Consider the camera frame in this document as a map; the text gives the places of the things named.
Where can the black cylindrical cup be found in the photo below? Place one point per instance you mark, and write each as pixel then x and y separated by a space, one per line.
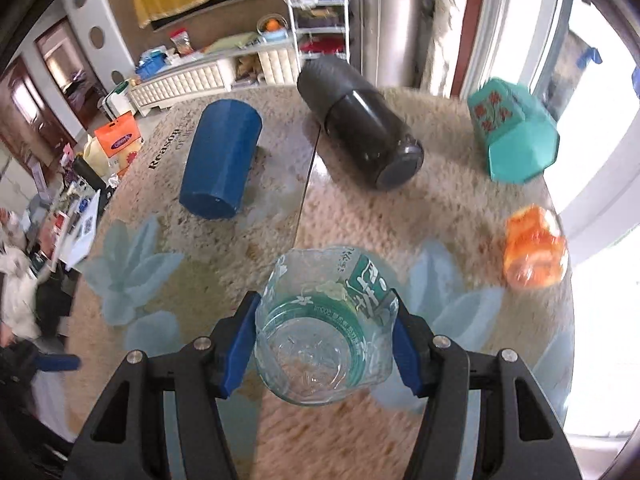
pixel 357 122

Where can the orange plastic bottle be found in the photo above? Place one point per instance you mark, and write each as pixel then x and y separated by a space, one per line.
pixel 535 247

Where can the blue plastic basket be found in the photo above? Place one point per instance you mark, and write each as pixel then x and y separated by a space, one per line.
pixel 151 65

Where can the orange and white bag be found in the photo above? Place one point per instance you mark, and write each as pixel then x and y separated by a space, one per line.
pixel 119 142

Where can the red snack packet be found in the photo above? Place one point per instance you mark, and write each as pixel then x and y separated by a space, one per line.
pixel 181 42

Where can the teal faceted cup red flowers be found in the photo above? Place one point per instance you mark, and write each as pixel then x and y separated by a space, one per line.
pixel 510 132

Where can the bowl of oranges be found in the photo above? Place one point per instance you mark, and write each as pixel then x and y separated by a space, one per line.
pixel 271 25

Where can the white low cabinet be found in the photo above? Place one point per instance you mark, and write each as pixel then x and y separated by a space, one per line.
pixel 210 77

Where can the clear plastic bottle green label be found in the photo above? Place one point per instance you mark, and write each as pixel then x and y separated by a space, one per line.
pixel 320 330

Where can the blue ribbed cup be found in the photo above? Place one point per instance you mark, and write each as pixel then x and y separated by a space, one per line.
pixel 220 157

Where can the dark wooden door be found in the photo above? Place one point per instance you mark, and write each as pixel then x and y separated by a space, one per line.
pixel 30 105

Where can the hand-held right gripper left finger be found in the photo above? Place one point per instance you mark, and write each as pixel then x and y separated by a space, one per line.
pixel 239 347

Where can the white metal shelf rack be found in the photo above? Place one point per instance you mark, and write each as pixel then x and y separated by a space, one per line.
pixel 320 27

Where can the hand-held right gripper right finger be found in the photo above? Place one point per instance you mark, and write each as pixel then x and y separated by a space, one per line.
pixel 406 355

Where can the white appliance with green button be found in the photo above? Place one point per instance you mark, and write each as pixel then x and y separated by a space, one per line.
pixel 117 99

